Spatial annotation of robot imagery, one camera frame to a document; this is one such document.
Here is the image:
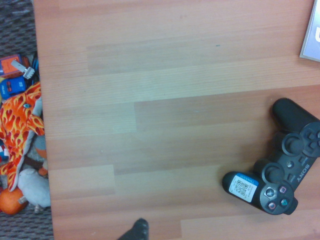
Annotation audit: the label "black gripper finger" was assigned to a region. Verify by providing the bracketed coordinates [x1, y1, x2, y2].
[116, 218, 150, 240]

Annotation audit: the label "black Sony gamepad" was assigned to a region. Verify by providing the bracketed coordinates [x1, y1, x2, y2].
[221, 97, 320, 216]

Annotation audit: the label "grey woven basket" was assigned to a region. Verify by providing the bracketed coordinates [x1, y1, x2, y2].
[0, 0, 55, 240]

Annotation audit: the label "white grey plush toy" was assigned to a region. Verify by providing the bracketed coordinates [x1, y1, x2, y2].
[17, 167, 52, 208]

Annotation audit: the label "grey orange plush ball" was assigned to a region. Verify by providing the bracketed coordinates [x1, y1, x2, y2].
[33, 136, 48, 160]

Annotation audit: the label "Captain America plush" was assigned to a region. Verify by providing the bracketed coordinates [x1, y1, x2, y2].
[0, 144, 10, 163]

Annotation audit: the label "orange flame pattern plush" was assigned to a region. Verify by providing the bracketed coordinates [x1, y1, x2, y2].
[0, 81, 46, 192]

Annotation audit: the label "blue police toy car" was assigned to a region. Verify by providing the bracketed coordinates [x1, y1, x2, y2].
[0, 76, 27, 101]

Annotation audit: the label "blue black headphones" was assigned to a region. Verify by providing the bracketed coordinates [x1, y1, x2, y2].
[24, 56, 41, 86]

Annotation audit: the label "orange toy truck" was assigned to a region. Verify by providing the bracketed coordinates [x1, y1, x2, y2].
[0, 53, 35, 79]

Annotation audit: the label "grey blue magazine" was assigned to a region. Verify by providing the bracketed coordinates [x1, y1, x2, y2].
[299, 0, 320, 62]

